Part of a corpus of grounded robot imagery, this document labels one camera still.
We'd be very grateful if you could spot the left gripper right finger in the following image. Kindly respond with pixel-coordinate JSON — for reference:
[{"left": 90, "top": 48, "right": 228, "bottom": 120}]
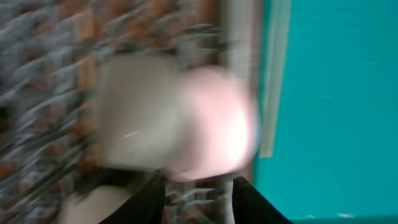
[{"left": 232, "top": 177, "right": 293, "bottom": 224}]

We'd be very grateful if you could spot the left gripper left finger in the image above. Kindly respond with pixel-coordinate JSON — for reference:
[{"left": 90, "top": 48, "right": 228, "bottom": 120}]
[{"left": 99, "top": 174, "right": 165, "bottom": 224}]

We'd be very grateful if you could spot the small pink bowl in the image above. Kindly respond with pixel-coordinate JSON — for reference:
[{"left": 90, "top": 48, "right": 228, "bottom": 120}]
[{"left": 166, "top": 65, "right": 259, "bottom": 182}]

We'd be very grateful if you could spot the grey bowl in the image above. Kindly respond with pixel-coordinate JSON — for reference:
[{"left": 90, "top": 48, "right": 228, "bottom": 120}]
[{"left": 98, "top": 54, "right": 186, "bottom": 170}]

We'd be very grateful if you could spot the white cup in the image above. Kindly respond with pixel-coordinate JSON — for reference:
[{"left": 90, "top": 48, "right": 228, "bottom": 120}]
[{"left": 58, "top": 185, "right": 132, "bottom": 224}]

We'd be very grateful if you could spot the teal plastic tray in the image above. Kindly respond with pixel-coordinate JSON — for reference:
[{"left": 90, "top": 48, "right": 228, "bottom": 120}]
[{"left": 254, "top": 0, "right": 397, "bottom": 223}]

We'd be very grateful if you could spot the grey dish rack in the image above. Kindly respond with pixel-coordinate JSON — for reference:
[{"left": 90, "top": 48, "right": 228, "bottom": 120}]
[{"left": 1, "top": 0, "right": 261, "bottom": 223}]

